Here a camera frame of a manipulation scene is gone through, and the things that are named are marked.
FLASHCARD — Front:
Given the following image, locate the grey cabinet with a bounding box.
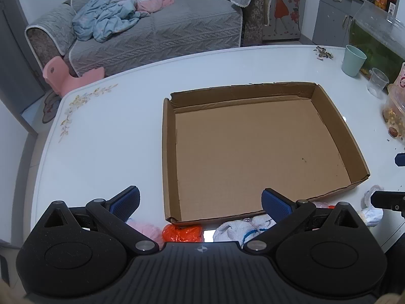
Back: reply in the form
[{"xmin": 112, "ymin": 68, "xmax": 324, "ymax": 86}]
[{"xmin": 312, "ymin": 0, "xmax": 368, "ymax": 48}]

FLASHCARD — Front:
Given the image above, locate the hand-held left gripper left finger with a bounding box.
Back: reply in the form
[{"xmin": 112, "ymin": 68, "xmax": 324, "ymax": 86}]
[{"xmin": 43, "ymin": 186, "xmax": 159, "ymax": 255}]

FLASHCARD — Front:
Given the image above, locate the large orange plastic bundle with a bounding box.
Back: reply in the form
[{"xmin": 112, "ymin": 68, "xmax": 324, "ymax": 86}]
[{"xmin": 162, "ymin": 224, "xmax": 203, "ymax": 243}]

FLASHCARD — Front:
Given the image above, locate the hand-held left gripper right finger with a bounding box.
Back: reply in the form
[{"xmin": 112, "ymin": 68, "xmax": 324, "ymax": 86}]
[{"xmin": 243, "ymin": 188, "xmax": 359, "ymax": 253}]

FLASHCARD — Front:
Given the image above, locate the patterned floor mat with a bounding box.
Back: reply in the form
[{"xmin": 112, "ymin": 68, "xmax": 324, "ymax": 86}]
[{"xmin": 42, "ymin": 89, "xmax": 62, "ymax": 124}]

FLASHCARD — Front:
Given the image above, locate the pink cloth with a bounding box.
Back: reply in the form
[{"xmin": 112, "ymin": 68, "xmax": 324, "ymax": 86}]
[{"xmin": 134, "ymin": 0, "xmax": 174, "ymax": 15}]

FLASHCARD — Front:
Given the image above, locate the glass fish tank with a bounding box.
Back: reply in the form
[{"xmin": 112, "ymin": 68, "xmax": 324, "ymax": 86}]
[{"xmin": 348, "ymin": 0, "xmax": 405, "ymax": 84}]

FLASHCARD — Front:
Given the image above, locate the grey quilted sofa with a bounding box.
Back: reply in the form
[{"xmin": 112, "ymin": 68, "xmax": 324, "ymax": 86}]
[{"xmin": 25, "ymin": 0, "xmax": 276, "ymax": 78}]

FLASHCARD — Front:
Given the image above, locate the cabinet with figure decal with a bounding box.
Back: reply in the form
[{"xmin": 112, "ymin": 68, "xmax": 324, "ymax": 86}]
[{"xmin": 262, "ymin": 0, "xmax": 309, "ymax": 42}]

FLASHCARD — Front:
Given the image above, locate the snack bag with nuts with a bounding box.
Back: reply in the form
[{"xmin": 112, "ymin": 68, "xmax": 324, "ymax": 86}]
[{"xmin": 382, "ymin": 82, "xmax": 405, "ymax": 138}]

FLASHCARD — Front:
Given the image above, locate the pale grey blue cloth bundle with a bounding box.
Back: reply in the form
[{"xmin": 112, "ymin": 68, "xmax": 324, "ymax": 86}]
[{"xmin": 213, "ymin": 214, "xmax": 277, "ymax": 249}]

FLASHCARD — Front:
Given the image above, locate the pile of seed shells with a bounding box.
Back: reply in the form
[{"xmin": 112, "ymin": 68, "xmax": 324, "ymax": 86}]
[{"xmin": 313, "ymin": 46, "xmax": 334, "ymax": 60}]

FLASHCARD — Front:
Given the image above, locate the pink fluffy bundle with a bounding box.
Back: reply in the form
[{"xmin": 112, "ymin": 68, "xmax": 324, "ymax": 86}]
[{"xmin": 127, "ymin": 218, "xmax": 163, "ymax": 244}]

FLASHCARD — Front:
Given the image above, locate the shallow cardboard box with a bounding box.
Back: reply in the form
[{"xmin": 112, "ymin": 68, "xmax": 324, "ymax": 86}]
[{"xmin": 162, "ymin": 82, "xmax": 371, "ymax": 227}]

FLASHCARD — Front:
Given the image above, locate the clear plastic cup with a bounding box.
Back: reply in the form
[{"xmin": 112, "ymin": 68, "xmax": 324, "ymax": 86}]
[{"xmin": 367, "ymin": 68, "xmax": 390, "ymax": 99}]

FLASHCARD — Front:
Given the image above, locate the light blue blanket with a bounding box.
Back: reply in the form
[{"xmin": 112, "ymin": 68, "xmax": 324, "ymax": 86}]
[{"xmin": 72, "ymin": 0, "xmax": 174, "ymax": 42}]

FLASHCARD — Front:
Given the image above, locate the pink plastic stool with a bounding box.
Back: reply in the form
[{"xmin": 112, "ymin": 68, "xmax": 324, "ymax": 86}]
[{"xmin": 43, "ymin": 56, "xmax": 106, "ymax": 96}]

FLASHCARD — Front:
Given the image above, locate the green cup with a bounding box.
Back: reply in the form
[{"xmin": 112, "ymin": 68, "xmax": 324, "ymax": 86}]
[{"xmin": 341, "ymin": 45, "xmax": 367, "ymax": 77}]

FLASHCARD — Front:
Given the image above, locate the white purple patterned bundle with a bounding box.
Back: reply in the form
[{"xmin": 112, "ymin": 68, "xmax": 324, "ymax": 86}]
[{"xmin": 361, "ymin": 184, "xmax": 385, "ymax": 227}]

